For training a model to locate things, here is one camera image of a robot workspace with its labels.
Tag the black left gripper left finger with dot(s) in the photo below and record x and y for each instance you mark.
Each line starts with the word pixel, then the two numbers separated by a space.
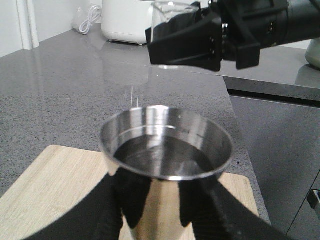
pixel 96 217

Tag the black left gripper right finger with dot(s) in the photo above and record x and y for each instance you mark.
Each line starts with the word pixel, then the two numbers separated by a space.
pixel 231 212

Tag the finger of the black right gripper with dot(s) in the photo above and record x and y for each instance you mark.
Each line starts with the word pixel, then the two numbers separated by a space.
pixel 197 45
pixel 167 20

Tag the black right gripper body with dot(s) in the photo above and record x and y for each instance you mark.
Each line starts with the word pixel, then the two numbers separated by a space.
pixel 245 27

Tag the clear glass beaker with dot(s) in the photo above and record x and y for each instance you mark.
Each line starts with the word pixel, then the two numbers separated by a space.
pixel 167 45

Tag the steel hourglass jigger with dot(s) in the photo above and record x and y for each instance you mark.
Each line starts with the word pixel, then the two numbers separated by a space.
pixel 162 161

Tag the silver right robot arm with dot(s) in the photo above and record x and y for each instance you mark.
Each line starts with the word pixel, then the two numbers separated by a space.
pixel 303 21

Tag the white kitchen appliance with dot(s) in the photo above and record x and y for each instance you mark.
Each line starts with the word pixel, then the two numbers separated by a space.
pixel 126 20

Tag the wooden cutting board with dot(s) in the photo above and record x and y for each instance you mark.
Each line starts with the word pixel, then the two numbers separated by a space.
pixel 58 179

